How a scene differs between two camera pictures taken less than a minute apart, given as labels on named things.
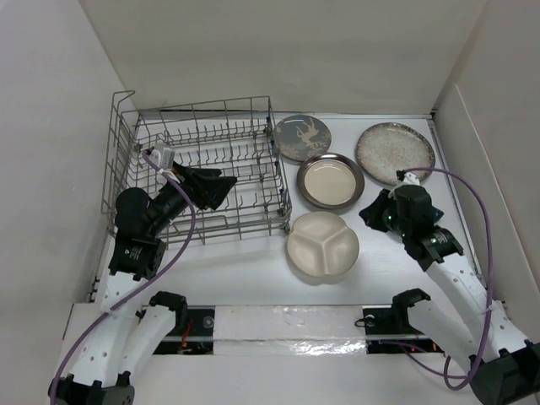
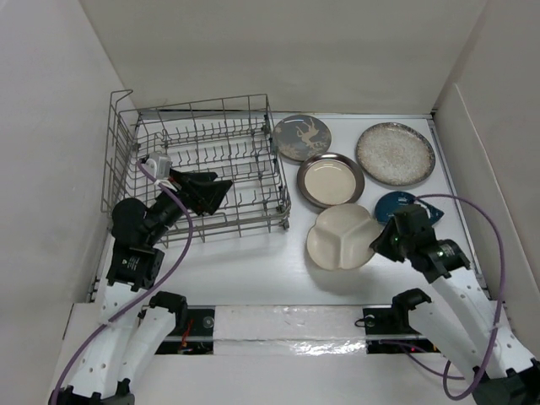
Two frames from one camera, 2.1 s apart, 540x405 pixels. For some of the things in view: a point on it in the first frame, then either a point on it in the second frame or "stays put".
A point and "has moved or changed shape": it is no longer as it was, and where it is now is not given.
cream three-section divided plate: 322,243 has moved or changed shape
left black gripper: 207,189 stays put
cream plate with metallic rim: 331,180 stays put
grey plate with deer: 299,137 stays put
